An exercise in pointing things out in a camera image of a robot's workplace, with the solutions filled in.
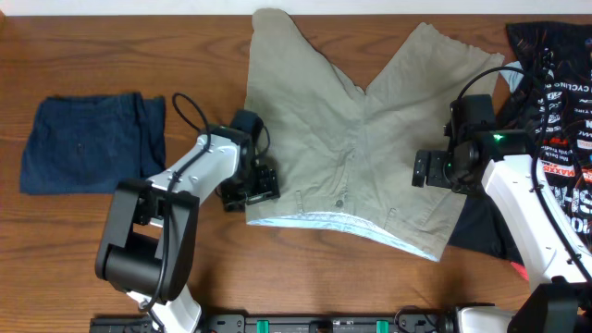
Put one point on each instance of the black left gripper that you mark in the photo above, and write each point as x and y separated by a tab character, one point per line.
269	190

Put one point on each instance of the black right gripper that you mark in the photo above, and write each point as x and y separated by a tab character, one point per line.
434	177

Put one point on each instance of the khaki shorts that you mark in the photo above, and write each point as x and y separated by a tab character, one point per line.
344	154

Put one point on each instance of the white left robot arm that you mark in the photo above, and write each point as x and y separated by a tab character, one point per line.
148	242

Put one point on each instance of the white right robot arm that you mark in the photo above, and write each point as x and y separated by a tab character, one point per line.
502	166

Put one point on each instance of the black printed cycling jersey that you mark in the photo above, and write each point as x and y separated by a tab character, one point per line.
551	103

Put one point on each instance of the folded navy blue shorts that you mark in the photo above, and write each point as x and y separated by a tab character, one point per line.
88	144

